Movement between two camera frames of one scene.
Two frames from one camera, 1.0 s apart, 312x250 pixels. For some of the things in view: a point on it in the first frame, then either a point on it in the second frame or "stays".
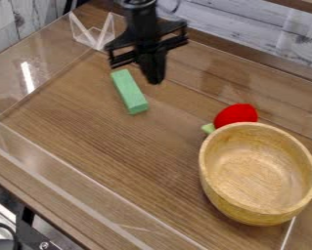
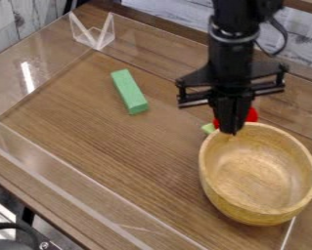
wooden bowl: x=259 y=173 stays
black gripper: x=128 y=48 to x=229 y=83
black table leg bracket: x=28 y=237 stays
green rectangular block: x=132 y=96 stays
